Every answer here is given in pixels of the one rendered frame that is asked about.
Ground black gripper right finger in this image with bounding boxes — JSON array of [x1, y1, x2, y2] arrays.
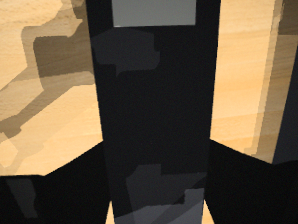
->
[[204, 139, 298, 224]]

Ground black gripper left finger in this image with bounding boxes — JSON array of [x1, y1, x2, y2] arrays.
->
[[0, 141, 111, 224]]

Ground dark grey panel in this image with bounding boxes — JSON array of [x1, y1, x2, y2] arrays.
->
[[272, 45, 298, 164]]

